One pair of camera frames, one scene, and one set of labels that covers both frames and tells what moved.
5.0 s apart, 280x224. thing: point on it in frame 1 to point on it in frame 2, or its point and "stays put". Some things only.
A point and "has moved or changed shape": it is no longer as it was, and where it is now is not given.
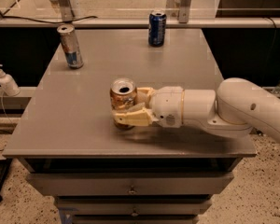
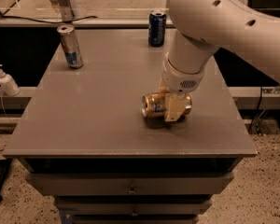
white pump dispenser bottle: [7, 83] stays put
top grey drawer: [130, 183] stays put
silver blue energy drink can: [71, 46] stays put
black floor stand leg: [1, 166] stays put
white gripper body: [166, 105] to [181, 78]
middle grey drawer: [134, 205] stays put
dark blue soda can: [157, 29] stays put
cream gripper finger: [143, 95] to [162, 88]
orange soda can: [122, 93] has moved or changed shape
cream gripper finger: [135, 118] to [175, 105]
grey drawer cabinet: [69, 147] stays put
